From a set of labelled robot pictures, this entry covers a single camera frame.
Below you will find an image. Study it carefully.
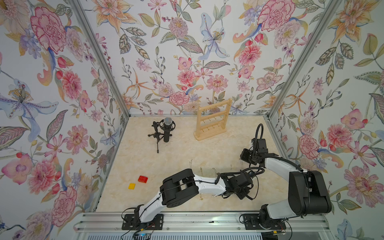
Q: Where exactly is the thin silver pendant necklace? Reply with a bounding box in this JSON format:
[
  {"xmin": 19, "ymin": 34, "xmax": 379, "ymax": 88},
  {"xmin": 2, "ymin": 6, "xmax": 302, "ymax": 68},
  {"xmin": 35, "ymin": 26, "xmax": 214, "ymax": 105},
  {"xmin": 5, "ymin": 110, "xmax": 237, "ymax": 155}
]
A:
[{"xmin": 211, "ymin": 167, "xmax": 219, "ymax": 198}]

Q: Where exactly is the gold chain necklace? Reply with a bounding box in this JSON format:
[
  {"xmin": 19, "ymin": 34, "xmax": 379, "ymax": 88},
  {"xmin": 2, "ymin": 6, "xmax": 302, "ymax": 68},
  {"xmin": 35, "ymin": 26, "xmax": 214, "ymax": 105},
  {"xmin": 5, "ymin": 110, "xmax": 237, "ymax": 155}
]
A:
[{"xmin": 199, "ymin": 166, "xmax": 205, "ymax": 201}]

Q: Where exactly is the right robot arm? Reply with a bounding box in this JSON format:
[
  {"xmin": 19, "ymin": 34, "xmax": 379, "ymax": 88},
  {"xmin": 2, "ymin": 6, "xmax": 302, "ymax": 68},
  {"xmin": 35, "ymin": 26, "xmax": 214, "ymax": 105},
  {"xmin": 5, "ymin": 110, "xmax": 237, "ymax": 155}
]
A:
[{"xmin": 240, "ymin": 124, "xmax": 332, "ymax": 229}]

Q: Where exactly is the wooden jewelry display stand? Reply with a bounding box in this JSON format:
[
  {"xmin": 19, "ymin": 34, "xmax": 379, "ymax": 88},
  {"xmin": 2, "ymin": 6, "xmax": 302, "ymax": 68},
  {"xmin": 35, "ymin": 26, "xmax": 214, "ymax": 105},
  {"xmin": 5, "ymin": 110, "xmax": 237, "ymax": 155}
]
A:
[{"xmin": 194, "ymin": 99, "xmax": 232, "ymax": 141}]

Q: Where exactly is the black microphone with mesh head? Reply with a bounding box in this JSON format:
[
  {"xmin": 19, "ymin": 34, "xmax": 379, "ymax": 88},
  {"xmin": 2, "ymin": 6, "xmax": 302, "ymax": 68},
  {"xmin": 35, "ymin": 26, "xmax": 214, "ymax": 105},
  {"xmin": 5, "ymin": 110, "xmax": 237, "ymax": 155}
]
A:
[{"xmin": 163, "ymin": 117, "xmax": 176, "ymax": 143}]

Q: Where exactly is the red toy brick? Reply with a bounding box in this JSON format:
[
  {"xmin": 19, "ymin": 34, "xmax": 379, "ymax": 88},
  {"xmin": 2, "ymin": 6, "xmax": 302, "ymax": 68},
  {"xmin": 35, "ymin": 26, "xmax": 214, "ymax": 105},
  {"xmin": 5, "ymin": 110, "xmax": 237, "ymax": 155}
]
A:
[{"xmin": 138, "ymin": 176, "xmax": 148, "ymax": 184}]

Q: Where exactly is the yellow toy brick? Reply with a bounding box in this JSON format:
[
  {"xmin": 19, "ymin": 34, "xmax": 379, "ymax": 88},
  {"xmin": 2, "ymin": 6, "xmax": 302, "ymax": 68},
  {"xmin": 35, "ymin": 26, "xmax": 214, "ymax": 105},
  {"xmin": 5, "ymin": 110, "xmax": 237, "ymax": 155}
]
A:
[{"xmin": 129, "ymin": 183, "xmax": 136, "ymax": 190}]

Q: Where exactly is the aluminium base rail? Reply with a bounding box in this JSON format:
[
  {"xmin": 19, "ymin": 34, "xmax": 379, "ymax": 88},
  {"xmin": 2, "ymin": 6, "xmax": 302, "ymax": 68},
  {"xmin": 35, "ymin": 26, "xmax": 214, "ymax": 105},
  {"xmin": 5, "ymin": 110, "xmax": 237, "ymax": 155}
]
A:
[{"xmin": 74, "ymin": 212, "xmax": 330, "ymax": 234}]

